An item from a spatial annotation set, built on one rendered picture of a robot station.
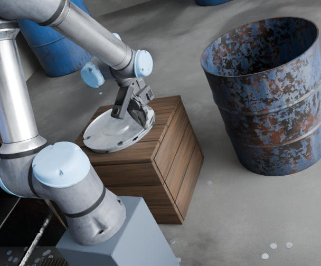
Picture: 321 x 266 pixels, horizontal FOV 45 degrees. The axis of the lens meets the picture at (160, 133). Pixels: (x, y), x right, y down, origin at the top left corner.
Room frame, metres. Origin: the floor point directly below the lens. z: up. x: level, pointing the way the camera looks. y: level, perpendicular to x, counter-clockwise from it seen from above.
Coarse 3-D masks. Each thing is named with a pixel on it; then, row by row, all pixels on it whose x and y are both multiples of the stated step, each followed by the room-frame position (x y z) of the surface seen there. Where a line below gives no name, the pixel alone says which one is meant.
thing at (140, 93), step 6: (138, 78) 1.23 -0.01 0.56; (120, 84) 1.20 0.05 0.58; (126, 84) 1.19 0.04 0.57; (132, 84) 1.21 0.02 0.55; (138, 84) 1.22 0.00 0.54; (144, 84) 1.24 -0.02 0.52; (138, 90) 1.22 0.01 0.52; (144, 90) 1.21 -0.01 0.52; (150, 90) 1.22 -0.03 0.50; (132, 96) 1.19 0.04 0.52; (138, 96) 1.19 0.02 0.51; (144, 96) 1.21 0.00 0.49; (150, 96) 1.23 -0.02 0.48; (132, 102) 1.19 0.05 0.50; (144, 102) 1.21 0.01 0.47; (132, 108) 1.21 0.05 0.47; (138, 108) 1.18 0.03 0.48
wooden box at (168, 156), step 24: (168, 120) 1.24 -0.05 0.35; (144, 144) 1.15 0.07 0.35; (168, 144) 1.18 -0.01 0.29; (192, 144) 1.33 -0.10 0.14; (96, 168) 1.19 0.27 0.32; (120, 168) 1.13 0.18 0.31; (144, 168) 1.08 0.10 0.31; (168, 168) 1.12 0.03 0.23; (192, 168) 1.26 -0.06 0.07; (120, 192) 1.16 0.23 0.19; (144, 192) 1.11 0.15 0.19; (168, 192) 1.07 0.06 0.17; (192, 192) 1.19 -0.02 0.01; (168, 216) 1.08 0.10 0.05
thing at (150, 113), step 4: (140, 112) 1.19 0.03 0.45; (148, 112) 1.21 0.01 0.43; (152, 112) 1.22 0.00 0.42; (140, 116) 1.19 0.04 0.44; (148, 116) 1.21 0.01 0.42; (152, 116) 1.22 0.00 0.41; (144, 120) 1.19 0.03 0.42; (148, 120) 1.19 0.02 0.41; (144, 124) 1.19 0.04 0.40; (148, 124) 1.19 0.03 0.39
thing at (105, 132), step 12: (96, 120) 1.44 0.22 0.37; (108, 120) 1.40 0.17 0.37; (120, 120) 1.34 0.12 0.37; (132, 120) 1.31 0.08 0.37; (84, 132) 1.38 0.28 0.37; (96, 132) 1.35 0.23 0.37; (108, 132) 1.29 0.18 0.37; (120, 132) 1.26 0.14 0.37; (132, 132) 1.23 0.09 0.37; (96, 144) 1.26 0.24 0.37; (108, 144) 1.23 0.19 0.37
